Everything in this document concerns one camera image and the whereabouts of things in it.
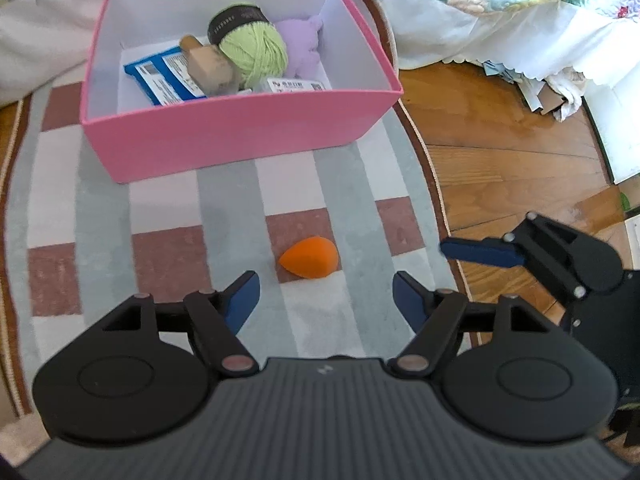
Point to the beige foundation bottle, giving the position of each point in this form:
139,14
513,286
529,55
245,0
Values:
210,67

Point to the orange makeup sponge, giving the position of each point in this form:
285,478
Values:
310,259

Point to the green yarn ball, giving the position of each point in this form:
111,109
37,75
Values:
255,55

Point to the pink box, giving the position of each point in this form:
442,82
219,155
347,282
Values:
225,130

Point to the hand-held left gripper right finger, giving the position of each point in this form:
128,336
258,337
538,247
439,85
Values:
407,300

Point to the purple plush toy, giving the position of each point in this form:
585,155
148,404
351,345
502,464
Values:
300,45

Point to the pile of papers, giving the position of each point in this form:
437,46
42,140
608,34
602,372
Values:
545,100

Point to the white packet with orange label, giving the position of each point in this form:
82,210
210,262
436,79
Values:
295,85

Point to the blue packet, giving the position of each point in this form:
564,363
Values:
160,80

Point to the small green object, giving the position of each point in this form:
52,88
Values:
624,201

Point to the white board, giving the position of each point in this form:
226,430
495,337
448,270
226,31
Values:
620,135

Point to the beige fluffy cloth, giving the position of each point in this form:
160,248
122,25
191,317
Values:
20,435

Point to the checkered rug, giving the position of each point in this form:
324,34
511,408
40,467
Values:
165,210

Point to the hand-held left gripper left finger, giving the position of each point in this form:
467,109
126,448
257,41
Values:
242,300

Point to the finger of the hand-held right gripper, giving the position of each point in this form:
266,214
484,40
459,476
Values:
480,255

